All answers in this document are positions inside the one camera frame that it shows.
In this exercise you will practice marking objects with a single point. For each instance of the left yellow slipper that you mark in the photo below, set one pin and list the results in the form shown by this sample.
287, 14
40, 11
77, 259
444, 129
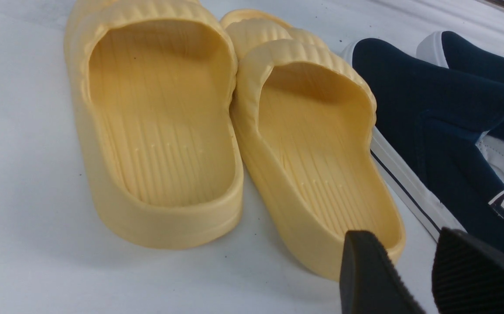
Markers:
151, 83

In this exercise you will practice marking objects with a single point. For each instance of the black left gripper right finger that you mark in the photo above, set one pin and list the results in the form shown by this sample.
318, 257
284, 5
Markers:
467, 275

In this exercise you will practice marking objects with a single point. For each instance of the right navy slip-on shoe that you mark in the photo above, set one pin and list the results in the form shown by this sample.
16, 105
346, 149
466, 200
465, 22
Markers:
450, 50

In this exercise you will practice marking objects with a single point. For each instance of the right yellow slipper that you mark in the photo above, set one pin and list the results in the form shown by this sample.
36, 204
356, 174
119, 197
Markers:
303, 119

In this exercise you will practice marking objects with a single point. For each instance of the navy slip-on shoe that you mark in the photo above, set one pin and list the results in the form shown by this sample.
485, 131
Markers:
450, 50
438, 139

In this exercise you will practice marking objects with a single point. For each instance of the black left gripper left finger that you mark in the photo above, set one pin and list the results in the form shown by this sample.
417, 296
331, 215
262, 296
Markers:
369, 283

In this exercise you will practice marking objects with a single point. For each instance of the left navy slip-on shoe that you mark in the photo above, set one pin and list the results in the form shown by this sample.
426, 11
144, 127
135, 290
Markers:
438, 139

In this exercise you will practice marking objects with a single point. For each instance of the yellow slipper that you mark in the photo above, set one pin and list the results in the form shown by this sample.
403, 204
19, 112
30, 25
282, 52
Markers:
151, 83
303, 119

